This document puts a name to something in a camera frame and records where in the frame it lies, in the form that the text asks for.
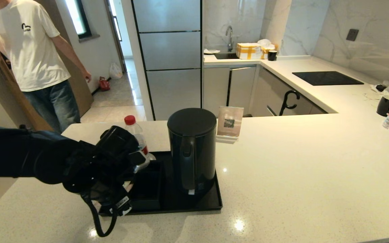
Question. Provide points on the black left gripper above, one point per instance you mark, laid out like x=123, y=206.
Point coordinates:
x=108, y=189

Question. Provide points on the black compartment organizer box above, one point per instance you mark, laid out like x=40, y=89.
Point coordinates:
x=147, y=189

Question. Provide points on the brown wooden door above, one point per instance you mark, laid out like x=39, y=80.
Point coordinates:
x=83, y=94

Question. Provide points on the chrome kitchen faucet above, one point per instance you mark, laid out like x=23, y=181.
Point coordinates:
x=230, y=37

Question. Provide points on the white crumpled tissue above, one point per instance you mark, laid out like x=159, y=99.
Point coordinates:
x=264, y=43

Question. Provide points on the black mug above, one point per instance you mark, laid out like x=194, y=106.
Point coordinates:
x=385, y=106

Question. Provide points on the white plastic bag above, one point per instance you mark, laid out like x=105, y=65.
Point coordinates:
x=115, y=71

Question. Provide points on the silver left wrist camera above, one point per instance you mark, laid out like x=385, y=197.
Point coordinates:
x=139, y=162

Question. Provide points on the acrylic QR code sign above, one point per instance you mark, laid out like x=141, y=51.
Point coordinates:
x=230, y=121

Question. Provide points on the red bag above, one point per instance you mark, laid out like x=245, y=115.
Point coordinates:
x=104, y=84

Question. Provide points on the black rectangular serving tray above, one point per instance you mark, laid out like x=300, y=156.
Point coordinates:
x=194, y=204

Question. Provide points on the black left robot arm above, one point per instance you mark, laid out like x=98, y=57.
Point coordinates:
x=19, y=155

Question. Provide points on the silver refrigerator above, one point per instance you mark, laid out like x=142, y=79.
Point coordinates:
x=171, y=50

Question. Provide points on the grey kitchen base cabinet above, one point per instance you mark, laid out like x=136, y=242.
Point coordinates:
x=241, y=87

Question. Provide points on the small black cup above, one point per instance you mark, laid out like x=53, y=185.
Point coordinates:
x=272, y=56

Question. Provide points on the black curved hook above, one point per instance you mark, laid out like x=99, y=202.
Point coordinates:
x=286, y=106

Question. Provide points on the crumpled clear plastic wrap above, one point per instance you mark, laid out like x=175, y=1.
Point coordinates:
x=388, y=88

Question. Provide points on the black induction cooktop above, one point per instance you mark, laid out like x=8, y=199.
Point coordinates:
x=326, y=78

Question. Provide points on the black electric kettle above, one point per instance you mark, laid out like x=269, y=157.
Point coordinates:
x=194, y=152

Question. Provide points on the large carton with yellow tape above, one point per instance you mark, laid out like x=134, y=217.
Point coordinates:
x=248, y=51

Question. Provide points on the white cloth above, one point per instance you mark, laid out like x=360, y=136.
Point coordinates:
x=211, y=51

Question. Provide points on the person in white t-shirt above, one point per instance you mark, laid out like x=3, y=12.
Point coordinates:
x=29, y=50

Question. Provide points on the black framed window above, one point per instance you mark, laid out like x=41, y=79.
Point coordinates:
x=76, y=17

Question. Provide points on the grey wall socket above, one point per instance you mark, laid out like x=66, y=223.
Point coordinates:
x=352, y=35

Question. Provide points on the dark kitchen sink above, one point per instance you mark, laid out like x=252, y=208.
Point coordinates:
x=226, y=56

